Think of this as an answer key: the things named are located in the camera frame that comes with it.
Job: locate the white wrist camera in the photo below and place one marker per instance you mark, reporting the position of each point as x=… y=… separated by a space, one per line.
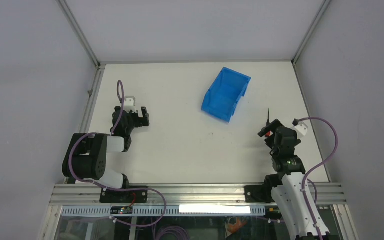
x=300 y=128
x=129 y=104

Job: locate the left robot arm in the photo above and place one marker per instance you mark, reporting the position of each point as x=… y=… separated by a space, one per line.
x=86 y=156

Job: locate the small green circuit board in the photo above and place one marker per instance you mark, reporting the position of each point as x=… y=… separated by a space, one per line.
x=121 y=210

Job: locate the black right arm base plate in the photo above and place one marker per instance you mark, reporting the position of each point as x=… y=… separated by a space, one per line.
x=257 y=194

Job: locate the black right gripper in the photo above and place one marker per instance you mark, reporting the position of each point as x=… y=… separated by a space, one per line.
x=272 y=127

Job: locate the blue plastic bin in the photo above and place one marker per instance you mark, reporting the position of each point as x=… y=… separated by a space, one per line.
x=223 y=96

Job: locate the orange object below table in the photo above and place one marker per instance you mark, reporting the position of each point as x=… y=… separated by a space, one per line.
x=234 y=224

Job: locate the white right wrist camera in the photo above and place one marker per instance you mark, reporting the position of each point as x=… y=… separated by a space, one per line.
x=300 y=128

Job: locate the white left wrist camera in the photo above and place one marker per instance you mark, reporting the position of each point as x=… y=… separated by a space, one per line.
x=129 y=104

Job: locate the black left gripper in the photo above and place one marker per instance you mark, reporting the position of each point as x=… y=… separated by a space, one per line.
x=139 y=120

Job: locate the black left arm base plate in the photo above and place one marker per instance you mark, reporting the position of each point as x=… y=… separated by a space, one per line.
x=139 y=195

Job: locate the red handled screwdriver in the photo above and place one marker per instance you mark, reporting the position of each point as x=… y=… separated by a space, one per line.
x=268 y=123

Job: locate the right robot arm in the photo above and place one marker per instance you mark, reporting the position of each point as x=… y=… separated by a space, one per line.
x=288 y=187

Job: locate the white slotted cable duct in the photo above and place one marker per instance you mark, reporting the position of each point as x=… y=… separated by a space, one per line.
x=187 y=210

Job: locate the aluminium front rail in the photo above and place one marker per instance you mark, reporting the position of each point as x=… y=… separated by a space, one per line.
x=173 y=194

